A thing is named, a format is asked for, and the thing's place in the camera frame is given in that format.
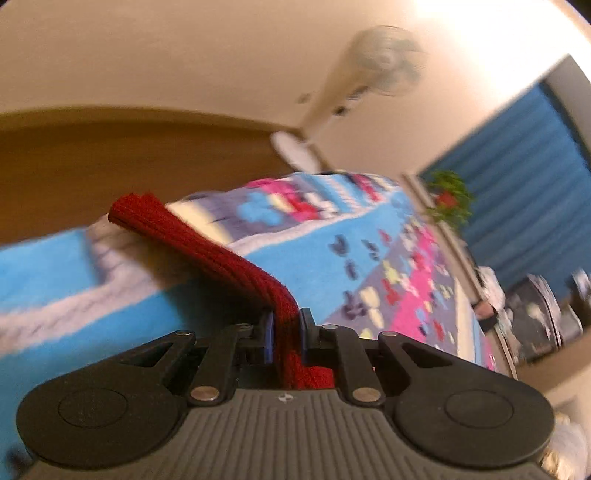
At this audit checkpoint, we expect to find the printed blue floral blanket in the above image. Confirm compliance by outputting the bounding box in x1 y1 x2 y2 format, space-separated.
0 172 503 464

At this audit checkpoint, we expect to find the blue curtain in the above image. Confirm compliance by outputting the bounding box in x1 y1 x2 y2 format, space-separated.
418 84 591 297

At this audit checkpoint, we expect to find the green plant with red flowers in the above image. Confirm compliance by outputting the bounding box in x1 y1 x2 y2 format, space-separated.
422 170 477 230

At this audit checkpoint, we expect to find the wooden headboard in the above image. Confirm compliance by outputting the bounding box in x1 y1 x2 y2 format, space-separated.
0 107 302 246

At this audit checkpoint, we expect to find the red knit garment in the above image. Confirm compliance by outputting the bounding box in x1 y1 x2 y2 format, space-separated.
108 190 336 391

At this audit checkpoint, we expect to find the beige bed side rail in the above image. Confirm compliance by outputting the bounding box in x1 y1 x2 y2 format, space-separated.
401 172 523 380

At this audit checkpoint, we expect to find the white standing fan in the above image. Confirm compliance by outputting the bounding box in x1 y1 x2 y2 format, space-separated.
270 25 428 172

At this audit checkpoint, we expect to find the white crumpled cloth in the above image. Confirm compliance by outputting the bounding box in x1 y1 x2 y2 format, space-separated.
472 266 506 333

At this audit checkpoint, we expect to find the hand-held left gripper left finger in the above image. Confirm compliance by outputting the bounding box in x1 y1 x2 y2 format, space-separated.
115 310 277 408

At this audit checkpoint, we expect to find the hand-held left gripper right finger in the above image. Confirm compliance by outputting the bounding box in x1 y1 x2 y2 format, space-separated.
298 308 456 408

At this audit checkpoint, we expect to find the dark stacked clutter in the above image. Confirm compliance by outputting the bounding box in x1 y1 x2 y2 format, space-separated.
501 271 586 366

